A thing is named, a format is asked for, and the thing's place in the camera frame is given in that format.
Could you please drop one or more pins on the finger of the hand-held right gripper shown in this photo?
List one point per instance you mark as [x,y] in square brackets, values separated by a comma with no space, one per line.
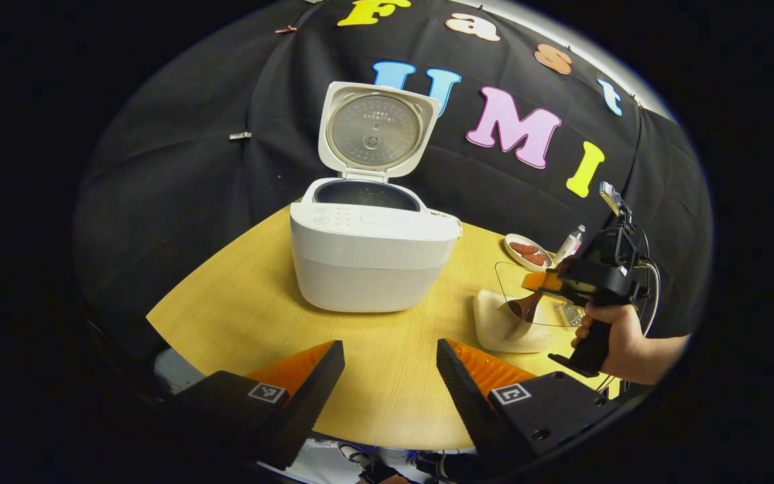
[538,281]

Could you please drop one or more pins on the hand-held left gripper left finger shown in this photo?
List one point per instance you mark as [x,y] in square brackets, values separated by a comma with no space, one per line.
[299,407]

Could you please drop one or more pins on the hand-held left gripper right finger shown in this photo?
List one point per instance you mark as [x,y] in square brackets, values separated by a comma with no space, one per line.
[474,403]

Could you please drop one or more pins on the brown wooden spoon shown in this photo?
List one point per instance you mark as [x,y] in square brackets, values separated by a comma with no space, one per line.
[525,309]

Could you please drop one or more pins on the white rice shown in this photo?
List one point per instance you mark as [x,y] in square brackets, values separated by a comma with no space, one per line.
[494,323]

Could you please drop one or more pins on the white rice cooker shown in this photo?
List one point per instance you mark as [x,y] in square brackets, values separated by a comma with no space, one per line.
[367,262]

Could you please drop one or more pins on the red-brown sausage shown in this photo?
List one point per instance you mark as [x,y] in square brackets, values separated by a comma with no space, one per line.
[535,258]
[523,248]

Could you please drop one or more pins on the clear plastic container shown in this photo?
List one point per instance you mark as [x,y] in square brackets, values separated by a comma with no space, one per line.
[511,279]

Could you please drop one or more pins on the round white plate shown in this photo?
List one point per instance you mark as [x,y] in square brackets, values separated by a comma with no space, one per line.
[513,250]

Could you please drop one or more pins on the clear bottle with pink label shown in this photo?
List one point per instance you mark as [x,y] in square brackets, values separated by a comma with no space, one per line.
[570,245]

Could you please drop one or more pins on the black backdrop cloth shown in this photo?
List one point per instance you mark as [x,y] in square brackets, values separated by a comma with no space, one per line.
[179,168]

